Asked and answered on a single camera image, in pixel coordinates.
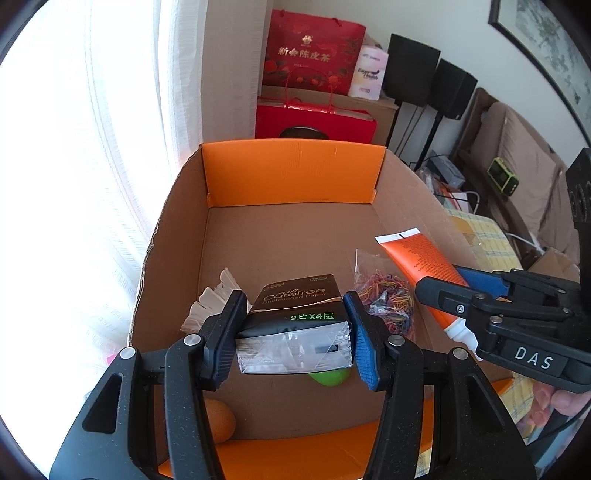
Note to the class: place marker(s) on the pink toilet paper pack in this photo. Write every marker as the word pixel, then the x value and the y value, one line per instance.
pixel 367 74

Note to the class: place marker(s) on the tall red gift bag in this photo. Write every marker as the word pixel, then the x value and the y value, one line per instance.
pixel 314 50

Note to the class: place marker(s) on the orange plastic egg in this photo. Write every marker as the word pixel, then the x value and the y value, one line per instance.
pixel 221 420

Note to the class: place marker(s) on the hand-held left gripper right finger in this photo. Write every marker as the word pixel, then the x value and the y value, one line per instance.
pixel 362 337

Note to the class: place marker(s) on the person's right hand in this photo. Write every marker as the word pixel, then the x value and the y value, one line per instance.
pixel 568 404

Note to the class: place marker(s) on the blue and white box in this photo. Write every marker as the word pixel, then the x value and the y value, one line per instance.
pixel 447 171

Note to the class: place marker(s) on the red gift box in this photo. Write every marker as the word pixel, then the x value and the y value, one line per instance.
pixel 385 124

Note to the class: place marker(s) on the yellow checked tablecloth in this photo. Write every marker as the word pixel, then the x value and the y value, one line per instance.
pixel 489 240

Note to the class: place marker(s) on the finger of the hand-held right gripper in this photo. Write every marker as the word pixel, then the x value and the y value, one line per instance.
pixel 438 293
pixel 480 279

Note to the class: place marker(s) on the framed wall picture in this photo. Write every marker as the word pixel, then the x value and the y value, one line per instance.
pixel 545 41

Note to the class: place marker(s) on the black speaker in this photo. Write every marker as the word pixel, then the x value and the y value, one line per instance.
pixel 411 69
pixel 455 87

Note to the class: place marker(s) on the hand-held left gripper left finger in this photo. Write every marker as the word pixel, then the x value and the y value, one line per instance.
pixel 226 332

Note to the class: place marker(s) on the orange cardboard box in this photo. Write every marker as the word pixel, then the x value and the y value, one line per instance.
pixel 286 240

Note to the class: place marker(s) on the brown sofa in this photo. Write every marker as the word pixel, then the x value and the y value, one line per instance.
pixel 471 138

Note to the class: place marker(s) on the black speaker stand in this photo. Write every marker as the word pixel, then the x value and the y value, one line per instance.
pixel 431 138
pixel 400 129

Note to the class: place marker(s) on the green portable radio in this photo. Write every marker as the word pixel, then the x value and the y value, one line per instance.
pixel 503 177

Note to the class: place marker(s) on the orange tube with white cap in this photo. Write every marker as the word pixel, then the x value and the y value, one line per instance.
pixel 415 254

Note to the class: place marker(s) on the green plastic egg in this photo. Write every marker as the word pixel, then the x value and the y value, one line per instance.
pixel 330 376

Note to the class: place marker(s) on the bag of coloured rubber bands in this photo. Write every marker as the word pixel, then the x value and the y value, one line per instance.
pixel 383 290

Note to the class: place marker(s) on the beige sofa cushion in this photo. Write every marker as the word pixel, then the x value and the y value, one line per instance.
pixel 517 138

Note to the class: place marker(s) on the black tissue pack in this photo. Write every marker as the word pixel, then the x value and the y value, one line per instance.
pixel 295 332

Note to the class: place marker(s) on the white feather shuttlecock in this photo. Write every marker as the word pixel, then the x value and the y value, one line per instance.
pixel 212 300

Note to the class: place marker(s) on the red gift box bag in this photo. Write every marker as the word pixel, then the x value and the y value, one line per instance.
pixel 323 124

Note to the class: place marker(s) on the white curtain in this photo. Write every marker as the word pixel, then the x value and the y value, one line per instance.
pixel 115 115

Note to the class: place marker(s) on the open brown cardboard box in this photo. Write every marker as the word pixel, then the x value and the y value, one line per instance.
pixel 554 261

